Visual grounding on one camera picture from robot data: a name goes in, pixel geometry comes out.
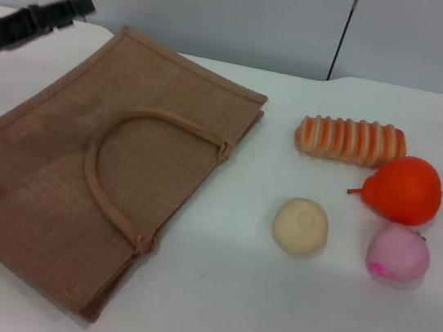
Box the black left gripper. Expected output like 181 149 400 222
8 0 101 61

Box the brown jute handbag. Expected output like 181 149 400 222
0 7 276 332

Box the pink peach toy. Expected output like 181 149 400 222
362 219 436 291

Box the cream round egg yolk pastry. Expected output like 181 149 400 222
268 194 333 262

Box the orange pear toy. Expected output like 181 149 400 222
343 147 443 230

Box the orange striped bread roll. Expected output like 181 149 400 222
290 110 411 174

